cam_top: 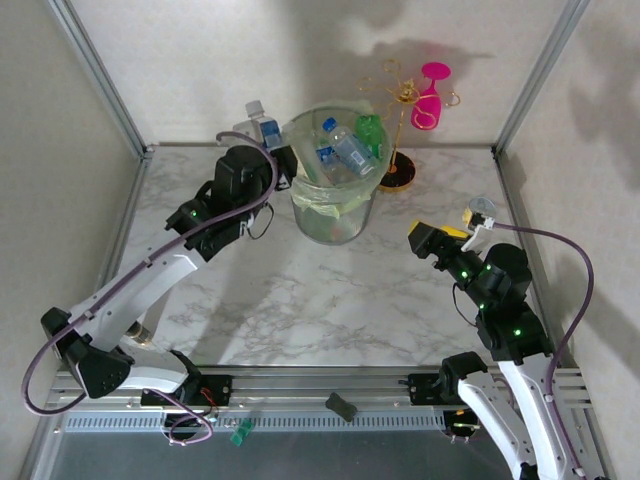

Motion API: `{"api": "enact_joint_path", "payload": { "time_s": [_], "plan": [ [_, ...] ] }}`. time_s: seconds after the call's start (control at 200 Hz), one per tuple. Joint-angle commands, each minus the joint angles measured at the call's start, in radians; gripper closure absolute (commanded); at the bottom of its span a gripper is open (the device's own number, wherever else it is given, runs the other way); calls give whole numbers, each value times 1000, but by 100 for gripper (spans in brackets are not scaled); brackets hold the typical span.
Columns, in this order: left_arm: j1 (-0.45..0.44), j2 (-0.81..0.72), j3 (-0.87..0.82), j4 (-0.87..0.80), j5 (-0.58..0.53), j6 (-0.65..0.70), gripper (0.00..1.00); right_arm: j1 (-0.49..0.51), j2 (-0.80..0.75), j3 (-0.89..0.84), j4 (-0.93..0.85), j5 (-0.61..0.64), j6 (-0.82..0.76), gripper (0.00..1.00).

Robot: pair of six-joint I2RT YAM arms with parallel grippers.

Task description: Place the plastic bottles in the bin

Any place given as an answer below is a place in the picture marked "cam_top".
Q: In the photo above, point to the aluminium frame post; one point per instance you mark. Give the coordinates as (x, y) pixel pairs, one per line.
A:
(542, 75)
(100, 75)

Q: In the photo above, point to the black bone-shaped clip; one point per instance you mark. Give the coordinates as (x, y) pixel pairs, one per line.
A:
(341, 406)

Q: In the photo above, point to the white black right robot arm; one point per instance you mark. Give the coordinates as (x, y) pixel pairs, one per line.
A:
(480, 400)

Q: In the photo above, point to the pink wine glass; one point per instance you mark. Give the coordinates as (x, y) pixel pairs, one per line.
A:
(429, 107)

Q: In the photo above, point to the small yellow tin can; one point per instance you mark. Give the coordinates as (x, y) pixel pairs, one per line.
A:
(482, 204)

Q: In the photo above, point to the small green clip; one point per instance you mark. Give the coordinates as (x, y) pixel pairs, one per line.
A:
(241, 432)

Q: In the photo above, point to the aluminium side rail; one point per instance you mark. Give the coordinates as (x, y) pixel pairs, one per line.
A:
(127, 220)
(520, 220)

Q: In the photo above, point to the clear bottle blue text label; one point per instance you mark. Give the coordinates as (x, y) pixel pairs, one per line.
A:
(352, 150)

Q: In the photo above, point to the metal mesh waste bin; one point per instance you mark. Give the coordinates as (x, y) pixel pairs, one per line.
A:
(325, 225)

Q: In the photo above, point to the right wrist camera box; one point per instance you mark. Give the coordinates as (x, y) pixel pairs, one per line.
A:
(477, 235)

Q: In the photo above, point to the dark can gold rim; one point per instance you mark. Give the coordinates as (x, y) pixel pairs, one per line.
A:
(141, 337)

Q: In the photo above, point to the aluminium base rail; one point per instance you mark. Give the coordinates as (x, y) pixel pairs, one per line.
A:
(310, 385)

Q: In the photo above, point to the green plastic bin liner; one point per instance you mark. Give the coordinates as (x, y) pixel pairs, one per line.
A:
(320, 200)

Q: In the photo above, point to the large clear bottle green neckband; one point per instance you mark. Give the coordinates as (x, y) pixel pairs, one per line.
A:
(306, 150)

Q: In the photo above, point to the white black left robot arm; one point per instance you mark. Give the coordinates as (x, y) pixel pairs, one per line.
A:
(135, 295)

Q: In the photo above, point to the clear bottle blue label white cap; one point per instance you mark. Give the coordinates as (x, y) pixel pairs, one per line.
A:
(270, 132)

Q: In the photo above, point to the grey metal panel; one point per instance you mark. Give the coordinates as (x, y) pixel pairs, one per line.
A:
(325, 457)

